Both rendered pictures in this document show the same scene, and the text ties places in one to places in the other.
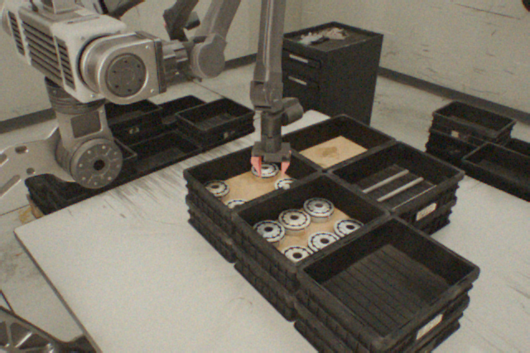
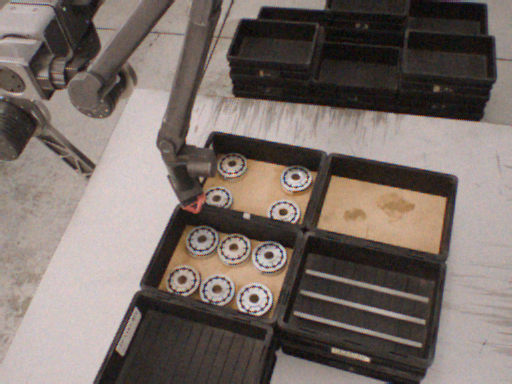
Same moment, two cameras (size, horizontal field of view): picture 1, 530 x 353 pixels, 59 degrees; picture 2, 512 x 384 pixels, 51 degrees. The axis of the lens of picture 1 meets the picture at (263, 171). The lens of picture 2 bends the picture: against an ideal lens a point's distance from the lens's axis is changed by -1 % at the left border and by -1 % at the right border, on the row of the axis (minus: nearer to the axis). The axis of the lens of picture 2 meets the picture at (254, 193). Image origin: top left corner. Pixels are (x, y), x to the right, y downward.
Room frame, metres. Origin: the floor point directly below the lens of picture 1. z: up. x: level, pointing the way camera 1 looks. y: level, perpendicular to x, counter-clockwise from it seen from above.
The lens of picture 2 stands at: (0.91, -0.88, 2.27)
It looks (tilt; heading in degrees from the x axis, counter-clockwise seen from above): 54 degrees down; 63
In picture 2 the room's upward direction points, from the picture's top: 9 degrees counter-clockwise
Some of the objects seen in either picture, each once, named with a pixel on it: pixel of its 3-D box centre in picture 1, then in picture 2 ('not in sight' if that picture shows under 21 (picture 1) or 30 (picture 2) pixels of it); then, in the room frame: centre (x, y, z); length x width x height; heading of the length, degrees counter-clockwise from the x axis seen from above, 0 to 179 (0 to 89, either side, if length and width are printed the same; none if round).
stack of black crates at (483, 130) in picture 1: (464, 148); not in sight; (2.60, -1.26, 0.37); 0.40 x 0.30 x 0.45; 43
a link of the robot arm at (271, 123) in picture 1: (272, 121); (179, 163); (1.15, -0.02, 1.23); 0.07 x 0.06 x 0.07; 134
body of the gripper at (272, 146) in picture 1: (271, 142); (182, 178); (1.15, -0.02, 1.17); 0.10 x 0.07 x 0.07; 84
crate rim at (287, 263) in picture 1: (310, 215); (222, 260); (1.15, -0.15, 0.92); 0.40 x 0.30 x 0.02; 128
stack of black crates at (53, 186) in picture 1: (95, 193); (276, 75); (2.03, 0.88, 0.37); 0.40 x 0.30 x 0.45; 133
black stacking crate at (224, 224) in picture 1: (252, 186); (256, 187); (1.39, 0.04, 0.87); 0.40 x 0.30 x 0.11; 128
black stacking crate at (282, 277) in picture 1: (310, 229); (225, 268); (1.15, -0.15, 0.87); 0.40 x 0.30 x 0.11; 128
